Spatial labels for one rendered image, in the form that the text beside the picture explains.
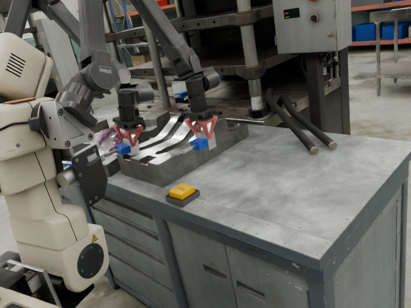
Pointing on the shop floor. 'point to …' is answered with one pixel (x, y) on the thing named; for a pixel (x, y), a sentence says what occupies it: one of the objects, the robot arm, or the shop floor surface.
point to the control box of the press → (312, 41)
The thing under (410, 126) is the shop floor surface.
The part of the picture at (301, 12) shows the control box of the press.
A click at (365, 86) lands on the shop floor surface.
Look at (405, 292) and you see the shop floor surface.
